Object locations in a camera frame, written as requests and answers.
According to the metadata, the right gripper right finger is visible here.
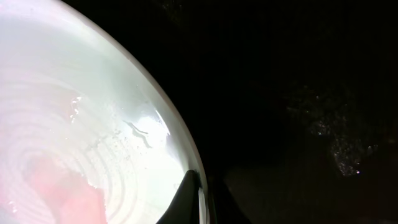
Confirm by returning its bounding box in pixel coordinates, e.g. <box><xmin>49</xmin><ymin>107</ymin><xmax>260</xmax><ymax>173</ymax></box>
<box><xmin>208</xmin><ymin>176</ymin><xmax>251</xmax><ymax>224</ymax></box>

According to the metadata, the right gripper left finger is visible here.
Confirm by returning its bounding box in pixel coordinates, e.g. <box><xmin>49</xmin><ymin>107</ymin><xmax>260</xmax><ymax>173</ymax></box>
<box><xmin>157</xmin><ymin>170</ymin><xmax>200</xmax><ymax>224</ymax></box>

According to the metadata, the black round tray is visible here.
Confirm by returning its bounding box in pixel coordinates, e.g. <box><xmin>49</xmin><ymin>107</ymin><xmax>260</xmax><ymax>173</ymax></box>
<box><xmin>70</xmin><ymin>0</ymin><xmax>397</xmax><ymax>223</ymax></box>

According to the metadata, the light blue plate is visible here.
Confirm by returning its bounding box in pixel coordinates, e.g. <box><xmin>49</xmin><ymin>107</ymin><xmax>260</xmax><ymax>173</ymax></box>
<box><xmin>1</xmin><ymin>1</ymin><xmax>210</xmax><ymax>223</ymax></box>

